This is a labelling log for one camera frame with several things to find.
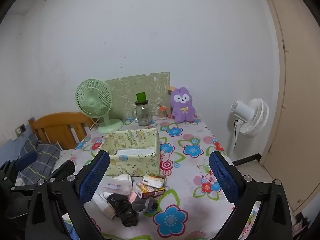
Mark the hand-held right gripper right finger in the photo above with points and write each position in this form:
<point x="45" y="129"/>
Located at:
<point x="223" y="177"/>

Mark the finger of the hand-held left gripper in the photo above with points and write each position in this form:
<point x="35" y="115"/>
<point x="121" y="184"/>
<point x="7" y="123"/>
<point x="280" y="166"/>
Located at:
<point x="63" y="168"/>
<point x="26" y="161"/>

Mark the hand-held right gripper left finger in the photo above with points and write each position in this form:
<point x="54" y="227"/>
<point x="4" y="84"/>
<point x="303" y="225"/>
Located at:
<point x="96" y="175"/>

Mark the pink packet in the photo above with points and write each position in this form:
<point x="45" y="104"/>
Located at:
<point x="117" y="187"/>

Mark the white cloth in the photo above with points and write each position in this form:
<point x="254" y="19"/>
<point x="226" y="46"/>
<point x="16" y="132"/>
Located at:
<point x="103" y="202"/>

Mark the black plastic bag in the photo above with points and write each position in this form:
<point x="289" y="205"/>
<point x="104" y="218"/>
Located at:
<point x="122" y="207"/>

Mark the yellow printed fabric box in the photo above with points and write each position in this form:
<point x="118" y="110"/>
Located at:
<point x="140" y="162"/>

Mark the yellow cartoon box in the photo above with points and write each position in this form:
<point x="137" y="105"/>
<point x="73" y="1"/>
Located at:
<point x="150" y="192"/>

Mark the orange green tissue packet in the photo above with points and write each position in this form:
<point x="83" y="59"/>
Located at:
<point x="155" y="181"/>

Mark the white bed sheet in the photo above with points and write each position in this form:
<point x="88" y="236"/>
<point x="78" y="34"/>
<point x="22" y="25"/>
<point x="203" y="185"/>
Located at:
<point x="63" y="156"/>

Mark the grey plaid blanket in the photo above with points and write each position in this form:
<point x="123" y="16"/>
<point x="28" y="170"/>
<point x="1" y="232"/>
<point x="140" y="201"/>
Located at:
<point x="45" y="155"/>

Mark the wooden bed headboard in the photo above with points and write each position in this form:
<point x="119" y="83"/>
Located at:
<point x="57" y="122"/>

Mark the white floor fan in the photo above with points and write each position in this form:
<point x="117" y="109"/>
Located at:
<point x="255" y="117"/>

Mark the green desk fan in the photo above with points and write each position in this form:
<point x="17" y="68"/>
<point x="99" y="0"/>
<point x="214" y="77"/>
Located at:
<point x="93" y="102"/>

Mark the glass mug jar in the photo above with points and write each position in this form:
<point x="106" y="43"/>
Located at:
<point x="143" y="116"/>

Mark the purple plush bunny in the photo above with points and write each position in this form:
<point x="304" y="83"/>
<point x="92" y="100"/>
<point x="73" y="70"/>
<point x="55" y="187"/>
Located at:
<point x="182" y="107"/>

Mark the orange lid swab jar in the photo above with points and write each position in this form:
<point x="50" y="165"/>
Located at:
<point x="162" y="113"/>

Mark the green plastic cup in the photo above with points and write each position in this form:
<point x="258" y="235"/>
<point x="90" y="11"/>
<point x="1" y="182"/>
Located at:
<point x="141" y="97"/>

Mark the green printed board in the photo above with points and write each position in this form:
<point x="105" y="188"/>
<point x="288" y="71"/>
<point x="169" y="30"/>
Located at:
<point x="130" y="87"/>

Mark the beige door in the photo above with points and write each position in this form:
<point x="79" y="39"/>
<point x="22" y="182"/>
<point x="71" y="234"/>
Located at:
<point x="300" y="105"/>

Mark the white wall socket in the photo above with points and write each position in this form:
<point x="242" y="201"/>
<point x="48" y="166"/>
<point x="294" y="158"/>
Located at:
<point x="18" y="131"/>

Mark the grey wall socket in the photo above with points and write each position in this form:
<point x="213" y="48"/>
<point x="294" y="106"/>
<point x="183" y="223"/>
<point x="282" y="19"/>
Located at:
<point x="23" y="128"/>

